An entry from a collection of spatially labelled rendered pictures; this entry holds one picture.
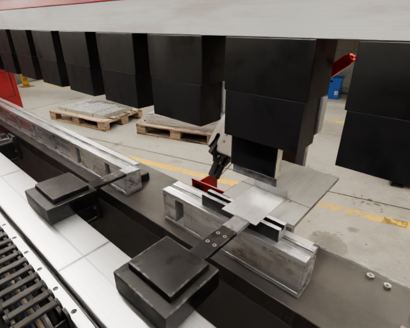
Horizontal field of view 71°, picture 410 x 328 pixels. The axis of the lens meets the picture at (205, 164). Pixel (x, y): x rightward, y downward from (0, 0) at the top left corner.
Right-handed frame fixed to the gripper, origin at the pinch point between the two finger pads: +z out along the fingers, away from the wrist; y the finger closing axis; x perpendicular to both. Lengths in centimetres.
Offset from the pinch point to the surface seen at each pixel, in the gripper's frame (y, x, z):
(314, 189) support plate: -8.9, 23.4, -7.0
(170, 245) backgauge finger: 27.0, 22.4, 9.2
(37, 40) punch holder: 39, -59, -13
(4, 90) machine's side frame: 25, -193, 27
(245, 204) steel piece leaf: 6.5, 18.1, 1.6
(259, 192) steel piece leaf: 1.4, 16.7, -1.2
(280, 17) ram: 27.8, 24.5, -28.4
